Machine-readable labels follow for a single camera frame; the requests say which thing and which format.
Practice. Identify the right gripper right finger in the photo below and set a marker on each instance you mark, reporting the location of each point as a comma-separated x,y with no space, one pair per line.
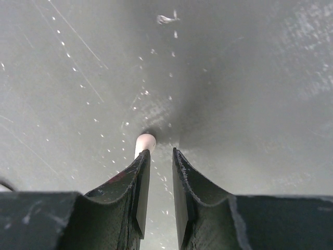
209,217

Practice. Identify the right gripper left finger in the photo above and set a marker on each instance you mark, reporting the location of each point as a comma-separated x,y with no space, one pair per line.
111,216

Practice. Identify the beige earbud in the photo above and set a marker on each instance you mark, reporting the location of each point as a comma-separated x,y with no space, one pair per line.
145,141

